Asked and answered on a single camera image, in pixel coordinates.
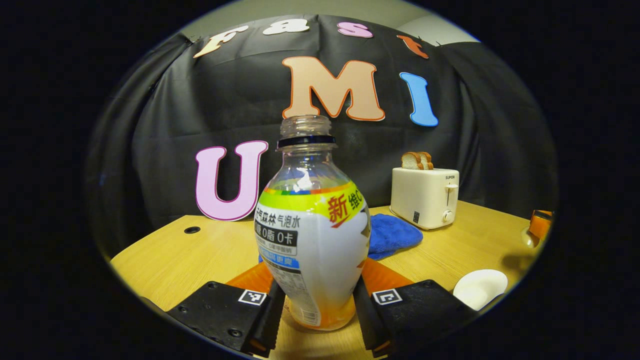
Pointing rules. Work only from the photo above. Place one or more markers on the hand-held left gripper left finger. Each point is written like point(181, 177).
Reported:
point(272, 320)

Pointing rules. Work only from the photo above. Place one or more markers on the cream ceramic teacup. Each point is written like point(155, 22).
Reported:
point(480, 287)

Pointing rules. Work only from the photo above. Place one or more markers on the clear labelled water bottle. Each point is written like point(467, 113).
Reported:
point(310, 240)

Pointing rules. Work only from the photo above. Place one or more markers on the bread slice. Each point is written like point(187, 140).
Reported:
point(411, 161)
point(428, 160)

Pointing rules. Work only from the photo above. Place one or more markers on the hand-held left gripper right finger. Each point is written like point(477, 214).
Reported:
point(364, 320)

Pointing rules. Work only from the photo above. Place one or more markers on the white toaster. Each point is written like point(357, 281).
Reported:
point(422, 197)

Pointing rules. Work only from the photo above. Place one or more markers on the blue towel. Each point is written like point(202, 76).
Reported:
point(395, 235)

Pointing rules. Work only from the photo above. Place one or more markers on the black backdrop cloth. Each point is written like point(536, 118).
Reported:
point(175, 100)

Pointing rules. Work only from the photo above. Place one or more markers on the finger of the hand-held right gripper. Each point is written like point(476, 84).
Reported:
point(541, 225)

